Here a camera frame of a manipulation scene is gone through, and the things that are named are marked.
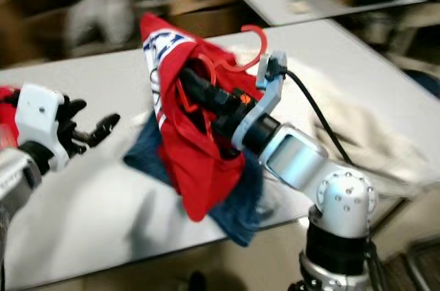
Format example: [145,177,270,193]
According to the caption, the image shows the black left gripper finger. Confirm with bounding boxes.
[63,98,88,124]
[87,114,121,147]

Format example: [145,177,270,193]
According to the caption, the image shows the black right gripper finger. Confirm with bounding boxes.
[179,80,216,114]
[179,68,227,102]

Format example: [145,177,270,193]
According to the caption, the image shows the red jersey blue white print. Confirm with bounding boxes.
[140,12,262,223]

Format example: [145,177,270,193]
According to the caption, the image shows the red clothes hanger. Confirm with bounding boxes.
[186,24,269,99]

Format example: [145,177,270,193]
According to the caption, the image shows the red shirt with white stripes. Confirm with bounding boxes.
[0,85,20,151]

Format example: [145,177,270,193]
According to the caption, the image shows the grey pillow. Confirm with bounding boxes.
[72,0,135,47]

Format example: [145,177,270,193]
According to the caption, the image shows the blue denim jeans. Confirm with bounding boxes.
[122,119,265,247]

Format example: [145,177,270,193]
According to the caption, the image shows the small beige object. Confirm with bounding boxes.
[289,0,314,15]

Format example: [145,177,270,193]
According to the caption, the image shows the cream garment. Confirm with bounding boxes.
[234,43,413,195]

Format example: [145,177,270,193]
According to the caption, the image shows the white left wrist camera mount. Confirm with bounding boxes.
[15,83,66,168]

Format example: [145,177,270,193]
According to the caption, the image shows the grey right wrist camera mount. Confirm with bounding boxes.
[230,50,288,151]

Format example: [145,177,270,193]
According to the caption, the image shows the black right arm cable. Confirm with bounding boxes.
[285,69,355,164]

